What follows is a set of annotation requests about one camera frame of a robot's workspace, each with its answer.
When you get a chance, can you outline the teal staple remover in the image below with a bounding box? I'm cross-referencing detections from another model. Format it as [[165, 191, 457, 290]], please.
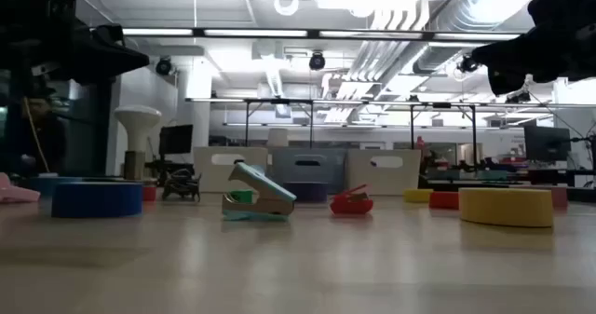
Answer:
[[221, 161, 298, 223]]

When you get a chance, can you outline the yellow tape roll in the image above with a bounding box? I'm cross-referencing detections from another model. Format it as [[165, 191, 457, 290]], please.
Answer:
[[458, 186, 555, 228]]

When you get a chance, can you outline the translucent white plastic bin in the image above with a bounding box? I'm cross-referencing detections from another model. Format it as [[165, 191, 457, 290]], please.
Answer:
[[345, 148, 423, 197]]

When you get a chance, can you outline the pink tape roll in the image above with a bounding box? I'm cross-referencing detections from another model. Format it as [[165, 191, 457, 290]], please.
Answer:
[[509, 184, 570, 209]]

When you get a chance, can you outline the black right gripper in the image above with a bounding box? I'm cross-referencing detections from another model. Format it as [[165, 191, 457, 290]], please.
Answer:
[[470, 0, 596, 96]]

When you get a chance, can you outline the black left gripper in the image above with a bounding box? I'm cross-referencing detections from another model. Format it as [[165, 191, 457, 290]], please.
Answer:
[[0, 0, 151, 85]]

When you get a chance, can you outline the round black ceiling spotlight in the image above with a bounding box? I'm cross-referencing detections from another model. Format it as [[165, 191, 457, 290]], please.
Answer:
[[155, 56, 174, 76], [308, 50, 327, 72], [456, 55, 481, 75]]

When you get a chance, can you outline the dark blue tape roll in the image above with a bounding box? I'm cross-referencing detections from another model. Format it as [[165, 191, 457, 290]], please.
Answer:
[[50, 182, 144, 219]]

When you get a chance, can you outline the black overhead light bar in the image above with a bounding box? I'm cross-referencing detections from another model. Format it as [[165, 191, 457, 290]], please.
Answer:
[[88, 26, 525, 43]]

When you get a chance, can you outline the white hanging ring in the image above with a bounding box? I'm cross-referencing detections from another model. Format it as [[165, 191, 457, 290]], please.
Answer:
[[273, 0, 300, 18]]

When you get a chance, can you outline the indigo tape roll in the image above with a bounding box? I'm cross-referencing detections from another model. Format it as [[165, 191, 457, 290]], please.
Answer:
[[282, 181, 330, 204]]

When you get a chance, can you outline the green mini stapler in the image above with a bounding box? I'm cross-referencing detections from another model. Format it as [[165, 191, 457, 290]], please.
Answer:
[[229, 189, 255, 204]]

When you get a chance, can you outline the dark grey plastic bin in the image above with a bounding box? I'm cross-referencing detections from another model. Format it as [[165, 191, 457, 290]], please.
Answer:
[[267, 146, 348, 197]]

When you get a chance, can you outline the cluttered background desk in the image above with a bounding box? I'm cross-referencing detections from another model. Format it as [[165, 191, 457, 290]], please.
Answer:
[[421, 164, 596, 203]]

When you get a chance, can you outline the orange hanging cord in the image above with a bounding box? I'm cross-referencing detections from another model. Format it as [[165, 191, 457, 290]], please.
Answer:
[[21, 97, 51, 174]]

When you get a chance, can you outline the pink staple remover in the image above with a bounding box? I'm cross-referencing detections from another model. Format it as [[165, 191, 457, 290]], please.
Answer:
[[0, 171, 42, 205]]

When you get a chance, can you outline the black metal workstation frame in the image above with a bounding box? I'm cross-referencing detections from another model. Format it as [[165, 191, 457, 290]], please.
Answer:
[[185, 97, 596, 152]]

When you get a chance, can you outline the yellow mini stapler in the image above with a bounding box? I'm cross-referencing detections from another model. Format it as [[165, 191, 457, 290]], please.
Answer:
[[402, 187, 435, 204]]

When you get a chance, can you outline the black computer monitor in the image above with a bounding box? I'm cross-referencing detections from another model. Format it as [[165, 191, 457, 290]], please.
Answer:
[[157, 123, 195, 157], [523, 125, 573, 163]]

